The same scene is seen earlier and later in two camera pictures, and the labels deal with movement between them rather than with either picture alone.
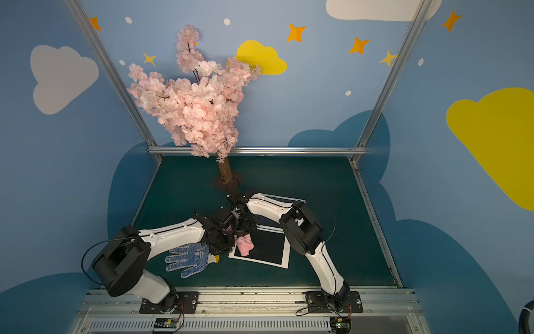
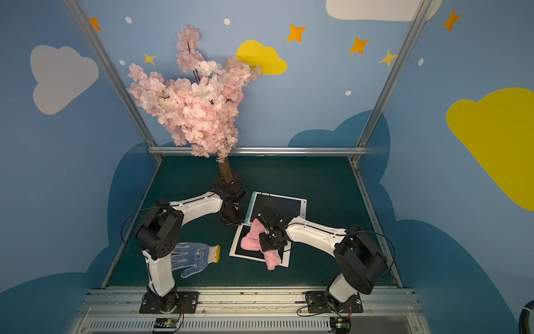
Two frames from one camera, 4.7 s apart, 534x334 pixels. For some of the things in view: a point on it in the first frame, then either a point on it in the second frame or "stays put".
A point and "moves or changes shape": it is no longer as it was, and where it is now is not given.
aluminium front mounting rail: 384,312 stays put
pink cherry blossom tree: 200,109 stays put
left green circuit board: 165,323 stays put
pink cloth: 245,243 moves or changes shape
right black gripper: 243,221 -> 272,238
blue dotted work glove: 195,255 stays put
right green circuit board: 340,325 stays put
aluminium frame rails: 154,149 stays put
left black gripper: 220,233 -> 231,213
